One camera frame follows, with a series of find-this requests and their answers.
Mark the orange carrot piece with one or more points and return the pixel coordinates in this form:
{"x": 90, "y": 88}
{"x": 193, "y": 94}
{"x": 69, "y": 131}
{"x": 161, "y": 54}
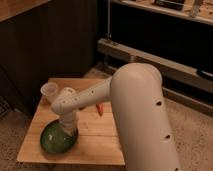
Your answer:
{"x": 100, "y": 109}

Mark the clear plastic cup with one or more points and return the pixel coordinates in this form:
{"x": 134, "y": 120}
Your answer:
{"x": 49, "y": 91}

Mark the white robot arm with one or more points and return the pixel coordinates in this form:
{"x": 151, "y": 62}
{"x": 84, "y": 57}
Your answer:
{"x": 136, "y": 97}

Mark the metal shelf beam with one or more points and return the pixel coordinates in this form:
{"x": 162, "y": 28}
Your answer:
{"x": 171, "y": 69}

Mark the upper wooden shelf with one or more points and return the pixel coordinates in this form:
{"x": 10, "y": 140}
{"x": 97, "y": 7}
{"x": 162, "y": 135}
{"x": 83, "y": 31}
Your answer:
{"x": 165, "y": 11}

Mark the vertical metal pole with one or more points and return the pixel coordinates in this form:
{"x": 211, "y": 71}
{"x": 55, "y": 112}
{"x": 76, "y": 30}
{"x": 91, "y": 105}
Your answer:
{"x": 108, "y": 20}

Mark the green ceramic bowl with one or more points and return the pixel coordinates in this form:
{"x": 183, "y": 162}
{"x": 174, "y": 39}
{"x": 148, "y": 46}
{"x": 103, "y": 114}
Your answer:
{"x": 54, "y": 140}

